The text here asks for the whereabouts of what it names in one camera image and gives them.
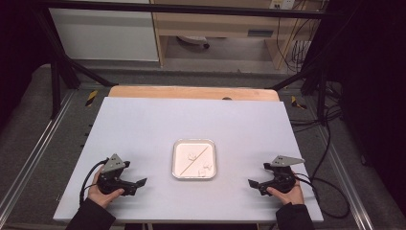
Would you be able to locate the wooden desk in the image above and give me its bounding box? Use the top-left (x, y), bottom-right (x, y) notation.
top-left (148, 0), bottom-right (324, 71)

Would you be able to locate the black curtain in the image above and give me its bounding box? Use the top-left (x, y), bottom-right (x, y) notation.
top-left (305, 0), bottom-right (406, 219)
top-left (0, 0), bottom-right (54, 128)

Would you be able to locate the square metal tray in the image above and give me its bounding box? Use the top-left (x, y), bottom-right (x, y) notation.
top-left (171, 138), bottom-right (217, 180)

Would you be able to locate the yellow black tape strip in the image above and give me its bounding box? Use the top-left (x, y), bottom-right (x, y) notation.
top-left (84, 89), bottom-right (99, 107)
top-left (290, 95), bottom-right (308, 110)

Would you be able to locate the wooden table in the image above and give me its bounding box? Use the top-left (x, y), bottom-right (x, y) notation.
top-left (107, 84), bottom-right (281, 103)

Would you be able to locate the white cabinet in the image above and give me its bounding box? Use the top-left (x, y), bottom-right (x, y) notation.
top-left (48, 0), bottom-right (160, 62)

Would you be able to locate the white power strip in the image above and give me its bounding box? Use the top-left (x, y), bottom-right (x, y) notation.
top-left (268, 0), bottom-right (297, 11)

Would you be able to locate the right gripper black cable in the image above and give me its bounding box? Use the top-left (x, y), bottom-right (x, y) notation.
top-left (292, 172), bottom-right (351, 220)

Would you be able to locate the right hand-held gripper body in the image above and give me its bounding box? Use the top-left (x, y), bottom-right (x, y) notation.
top-left (259, 154), bottom-right (306, 195)

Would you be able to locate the black metal frame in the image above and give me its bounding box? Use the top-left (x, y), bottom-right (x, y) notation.
top-left (32, 0), bottom-right (329, 120)

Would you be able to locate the wooden skewer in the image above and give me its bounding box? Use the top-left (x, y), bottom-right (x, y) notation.
top-left (179, 145), bottom-right (213, 176)

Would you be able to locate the chair base with caster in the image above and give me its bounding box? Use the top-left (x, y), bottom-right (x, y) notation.
top-left (176, 34), bottom-right (211, 50)

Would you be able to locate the bundle of black cables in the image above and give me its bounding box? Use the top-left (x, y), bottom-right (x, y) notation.
top-left (275, 0), bottom-right (344, 180)

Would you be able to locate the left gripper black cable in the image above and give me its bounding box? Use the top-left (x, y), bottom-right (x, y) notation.
top-left (79, 158), bottom-right (110, 206)

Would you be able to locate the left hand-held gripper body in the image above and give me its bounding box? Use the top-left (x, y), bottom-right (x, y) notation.
top-left (97, 153), bottom-right (138, 196)

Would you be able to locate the person's right hand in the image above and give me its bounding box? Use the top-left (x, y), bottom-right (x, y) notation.
top-left (266, 179), bottom-right (305, 206)

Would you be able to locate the metal floor rail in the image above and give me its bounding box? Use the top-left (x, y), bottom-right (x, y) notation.
top-left (314, 126), bottom-right (375, 230)
top-left (0, 90), bottom-right (77, 219)

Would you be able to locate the person's left hand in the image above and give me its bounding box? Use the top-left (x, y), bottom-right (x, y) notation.
top-left (87, 173), bottom-right (125, 210)

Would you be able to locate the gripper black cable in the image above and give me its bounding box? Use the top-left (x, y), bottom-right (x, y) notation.
top-left (79, 158), bottom-right (110, 206)
top-left (292, 172), bottom-right (351, 220)

